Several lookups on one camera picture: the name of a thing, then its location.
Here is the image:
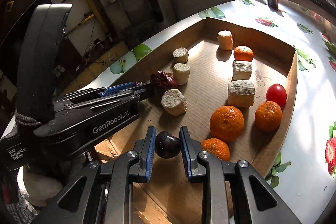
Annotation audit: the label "orange mandarin beside tomato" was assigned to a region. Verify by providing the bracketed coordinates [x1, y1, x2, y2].
[255, 101, 282, 132]

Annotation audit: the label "round sugarcane piece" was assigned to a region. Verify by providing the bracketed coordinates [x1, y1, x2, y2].
[173, 63, 190, 85]
[173, 47, 189, 63]
[161, 89, 187, 116]

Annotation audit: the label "red cherry tomato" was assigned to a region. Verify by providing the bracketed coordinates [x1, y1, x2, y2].
[266, 84, 287, 109]

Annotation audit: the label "fruit print tablecloth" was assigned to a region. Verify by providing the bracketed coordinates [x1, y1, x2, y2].
[1, 0, 336, 224]

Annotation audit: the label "pale sugarcane chunk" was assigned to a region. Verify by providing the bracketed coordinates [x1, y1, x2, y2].
[228, 80, 255, 108]

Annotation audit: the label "beige sugarcane chunk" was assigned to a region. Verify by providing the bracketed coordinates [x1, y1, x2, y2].
[232, 60, 253, 81]

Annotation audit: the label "round sugarcane piece near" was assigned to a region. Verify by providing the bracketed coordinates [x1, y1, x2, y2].
[161, 89, 187, 116]

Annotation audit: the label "brown cardboard tray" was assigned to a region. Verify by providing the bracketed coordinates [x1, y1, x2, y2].
[108, 18, 298, 223]

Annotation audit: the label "orange mandarin tray back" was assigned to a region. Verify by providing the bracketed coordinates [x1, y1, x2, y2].
[234, 46, 254, 62]

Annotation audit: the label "tan sugarcane piece far corner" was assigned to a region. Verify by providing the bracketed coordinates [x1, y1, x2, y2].
[218, 30, 233, 51]

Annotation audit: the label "dark plum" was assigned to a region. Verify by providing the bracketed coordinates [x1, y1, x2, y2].
[155, 131, 181, 159]

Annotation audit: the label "round sugarcane piece left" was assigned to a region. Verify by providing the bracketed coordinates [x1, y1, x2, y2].
[173, 47, 189, 63]

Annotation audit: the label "green leafy vegetables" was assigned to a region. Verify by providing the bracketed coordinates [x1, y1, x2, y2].
[324, 40, 336, 57]

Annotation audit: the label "orange mandarin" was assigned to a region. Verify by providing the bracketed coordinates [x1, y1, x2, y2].
[210, 106, 244, 142]
[201, 138, 230, 161]
[255, 101, 282, 132]

